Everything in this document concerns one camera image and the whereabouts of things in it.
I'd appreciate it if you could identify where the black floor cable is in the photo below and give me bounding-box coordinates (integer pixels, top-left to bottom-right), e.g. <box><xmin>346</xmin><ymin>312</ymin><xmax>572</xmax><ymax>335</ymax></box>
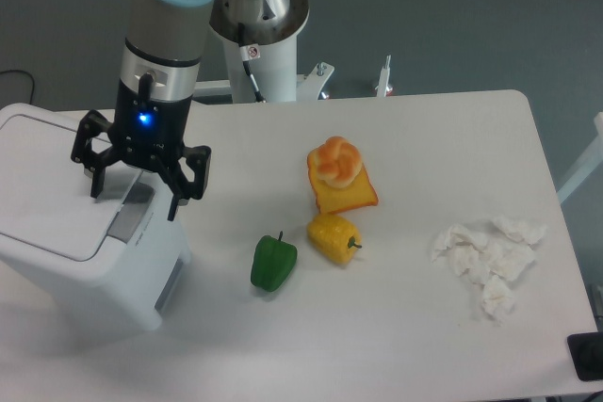
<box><xmin>0</xmin><ymin>69</ymin><xmax>37</xmax><ymax>103</ymax></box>

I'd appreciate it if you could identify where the white frame at right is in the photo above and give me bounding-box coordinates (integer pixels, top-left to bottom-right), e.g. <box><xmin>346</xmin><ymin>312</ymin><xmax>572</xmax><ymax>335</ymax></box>
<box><xmin>557</xmin><ymin>112</ymin><xmax>602</xmax><ymax>204</ymax></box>

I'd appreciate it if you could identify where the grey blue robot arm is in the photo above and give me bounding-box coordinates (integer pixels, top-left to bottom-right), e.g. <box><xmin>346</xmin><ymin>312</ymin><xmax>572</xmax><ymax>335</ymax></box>
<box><xmin>71</xmin><ymin>0</ymin><xmax>309</xmax><ymax>207</ymax></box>

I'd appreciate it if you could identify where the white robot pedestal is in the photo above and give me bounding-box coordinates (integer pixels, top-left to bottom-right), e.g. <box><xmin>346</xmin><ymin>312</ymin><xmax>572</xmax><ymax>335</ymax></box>
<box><xmin>193</xmin><ymin>36</ymin><xmax>335</xmax><ymax>104</ymax></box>

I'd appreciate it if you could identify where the white trash can lid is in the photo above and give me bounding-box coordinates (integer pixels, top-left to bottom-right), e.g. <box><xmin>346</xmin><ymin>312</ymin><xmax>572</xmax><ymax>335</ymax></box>
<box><xmin>1</xmin><ymin>104</ymin><xmax>140</xmax><ymax>262</ymax></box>

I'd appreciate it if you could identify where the crumpled white tissue small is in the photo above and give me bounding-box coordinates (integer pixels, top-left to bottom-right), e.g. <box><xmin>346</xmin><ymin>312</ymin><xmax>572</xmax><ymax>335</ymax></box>
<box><xmin>481</xmin><ymin>275</ymin><xmax>515</xmax><ymax>325</ymax></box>

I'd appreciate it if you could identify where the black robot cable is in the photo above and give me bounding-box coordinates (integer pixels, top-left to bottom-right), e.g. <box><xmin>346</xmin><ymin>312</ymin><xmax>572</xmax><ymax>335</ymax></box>
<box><xmin>236</xmin><ymin>20</ymin><xmax>268</xmax><ymax>104</ymax></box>

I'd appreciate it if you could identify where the orange knotted bread roll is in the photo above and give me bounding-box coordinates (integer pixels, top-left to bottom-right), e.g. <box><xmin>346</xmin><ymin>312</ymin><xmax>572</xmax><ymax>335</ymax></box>
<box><xmin>310</xmin><ymin>137</ymin><xmax>363</xmax><ymax>189</ymax></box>

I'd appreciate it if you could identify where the black device at edge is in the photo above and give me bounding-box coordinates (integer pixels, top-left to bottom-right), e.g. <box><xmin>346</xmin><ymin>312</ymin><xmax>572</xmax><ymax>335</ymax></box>
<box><xmin>567</xmin><ymin>332</ymin><xmax>602</xmax><ymax>381</ymax></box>

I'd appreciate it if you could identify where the yellow toast slice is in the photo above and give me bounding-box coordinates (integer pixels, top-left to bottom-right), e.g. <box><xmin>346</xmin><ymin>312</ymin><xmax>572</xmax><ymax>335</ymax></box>
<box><xmin>307</xmin><ymin>150</ymin><xmax>379</xmax><ymax>214</ymax></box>

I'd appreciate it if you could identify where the crumpled white tissue large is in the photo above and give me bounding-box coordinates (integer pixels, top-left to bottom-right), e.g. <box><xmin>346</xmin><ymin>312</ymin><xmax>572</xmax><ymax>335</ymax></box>
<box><xmin>430</xmin><ymin>220</ymin><xmax>540</xmax><ymax>285</ymax></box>

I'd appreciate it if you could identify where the green bell pepper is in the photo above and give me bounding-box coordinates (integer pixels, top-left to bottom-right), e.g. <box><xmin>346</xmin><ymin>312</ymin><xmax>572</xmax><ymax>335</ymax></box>
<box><xmin>250</xmin><ymin>232</ymin><xmax>298</xmax><ymax>293</ymax></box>

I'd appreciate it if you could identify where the white trash can body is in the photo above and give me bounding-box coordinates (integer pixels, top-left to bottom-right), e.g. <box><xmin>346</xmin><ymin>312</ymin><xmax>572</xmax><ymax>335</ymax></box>
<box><xmin>1</xmin><ymin>170</ymin><xmax>191</xmax><ymax>330</ymax></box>

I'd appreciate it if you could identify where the crumpled white tissue upper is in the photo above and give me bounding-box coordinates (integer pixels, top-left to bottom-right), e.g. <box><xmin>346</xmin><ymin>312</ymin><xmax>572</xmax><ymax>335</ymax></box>
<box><xmin>491</xmin><ymin>216</ymin><xmax>548</xmax><ymax>246</ymax></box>

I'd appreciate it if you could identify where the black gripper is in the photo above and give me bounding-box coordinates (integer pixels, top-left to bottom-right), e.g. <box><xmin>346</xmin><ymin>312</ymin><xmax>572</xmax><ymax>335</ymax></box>
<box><xmin>71</xmin><ymin>83</ymin><xmax>211</xmax><ymax>221</ymax></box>

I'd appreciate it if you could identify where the yellow bell pepper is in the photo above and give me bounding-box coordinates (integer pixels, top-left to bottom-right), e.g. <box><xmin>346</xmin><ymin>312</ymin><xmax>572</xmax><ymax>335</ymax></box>
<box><xmin>306</xmin><ymin>214</ymin><xmax>363</xmax><ymax>265</ymax></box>

